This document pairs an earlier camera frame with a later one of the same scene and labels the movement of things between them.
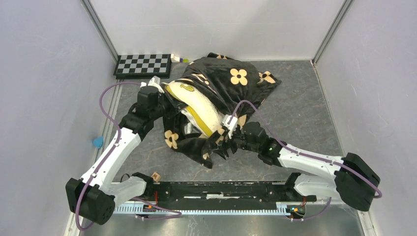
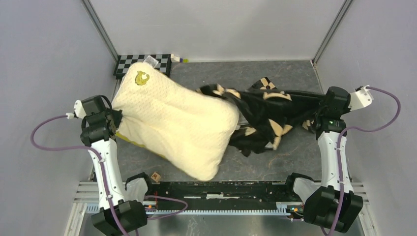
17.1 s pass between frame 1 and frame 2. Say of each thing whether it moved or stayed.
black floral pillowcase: moved
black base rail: stayed
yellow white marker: stayed
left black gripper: moved
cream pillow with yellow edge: moved
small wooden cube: stayed
